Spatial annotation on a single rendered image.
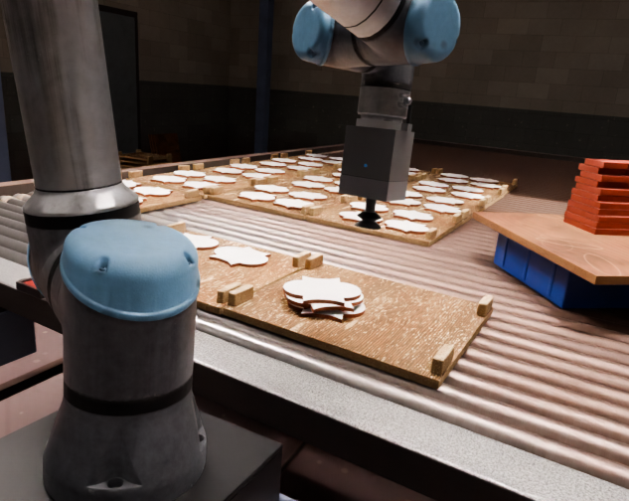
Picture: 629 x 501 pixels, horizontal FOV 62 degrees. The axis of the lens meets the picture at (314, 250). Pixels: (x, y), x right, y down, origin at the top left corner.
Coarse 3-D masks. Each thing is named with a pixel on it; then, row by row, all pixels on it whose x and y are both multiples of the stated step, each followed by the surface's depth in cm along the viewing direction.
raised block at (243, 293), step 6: (240, 288) 98; (246, 288) 98; (252, 288) 100; (234, 294) 95; (240, 294) 97; (246, 294) 98; (252, 294) 100; (234, 300) 96; (240, 300) 97; (246, 300) 99; (234, 306) 96
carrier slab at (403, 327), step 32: (384, 288) 111; (416, 288) 112; (256, 320) 92; (288, 320) 92; (320, 320) 93; (352, 320) 94; (384, 320) 95; (416, 320) 96; (448, 320) 97; (480, 320) 98; (352, 352) 83; (384, 352) 84; (416, 352) 84
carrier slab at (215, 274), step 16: (224, 240) 136; (208, 256) 122; (272, 256) 126; (288, 256) 127; (208, 272) 112; (224, 272) 113; (240, 272) 114; (256, 272) 114; (272, 272) 115; (288, 272) 116; (208, 288) 104; (256, 288) 106; (208, 304) 97; (224, 304) 97
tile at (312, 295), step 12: (288, 288) 98; (300, 288) 98; (312, 288) 98; (324, 288) 99; (336, 288) 99; (348, 288) 100; (312, 300) 94; (324, 300) 94; (336, 300) 94; (348, 300) 96
